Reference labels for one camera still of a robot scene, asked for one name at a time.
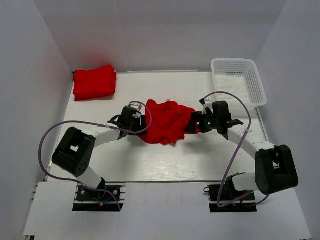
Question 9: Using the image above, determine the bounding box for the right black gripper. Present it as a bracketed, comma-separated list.
[184, 110, 220, 135]

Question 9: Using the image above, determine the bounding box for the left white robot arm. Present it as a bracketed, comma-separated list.
[52, 102, 147, 200]

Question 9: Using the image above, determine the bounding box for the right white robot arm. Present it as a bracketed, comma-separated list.
[185, 98, 299, 200]

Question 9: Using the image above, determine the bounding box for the folded red t shirt stack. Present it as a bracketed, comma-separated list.
[72, 64, 117, 102]

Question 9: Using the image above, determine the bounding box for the white plastic basket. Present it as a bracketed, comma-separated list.
[211, 58, 267, 111]

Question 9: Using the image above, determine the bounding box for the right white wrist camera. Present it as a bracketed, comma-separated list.
[199, 98, 213, 115]

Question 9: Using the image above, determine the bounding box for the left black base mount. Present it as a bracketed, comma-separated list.
[72, 184, 126, 213]

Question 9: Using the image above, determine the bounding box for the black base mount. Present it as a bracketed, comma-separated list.
[72, 184, 126, 213]
[202, 183, 258, 214]

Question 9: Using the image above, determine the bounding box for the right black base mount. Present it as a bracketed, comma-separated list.
[202, 183, 258, 214]

